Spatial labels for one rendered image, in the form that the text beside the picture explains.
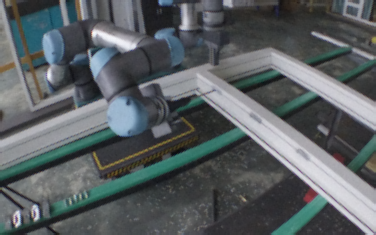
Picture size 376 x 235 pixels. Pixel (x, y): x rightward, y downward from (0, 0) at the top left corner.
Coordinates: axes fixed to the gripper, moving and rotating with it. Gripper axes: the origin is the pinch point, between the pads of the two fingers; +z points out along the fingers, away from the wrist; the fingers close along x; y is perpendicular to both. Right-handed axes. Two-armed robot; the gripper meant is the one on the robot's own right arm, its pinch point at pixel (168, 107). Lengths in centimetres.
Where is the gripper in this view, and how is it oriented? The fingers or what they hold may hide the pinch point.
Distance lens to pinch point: 77.4
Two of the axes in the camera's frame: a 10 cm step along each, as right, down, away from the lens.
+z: 2.1, -1.0, 9.7
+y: 9.1, -3.6, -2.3
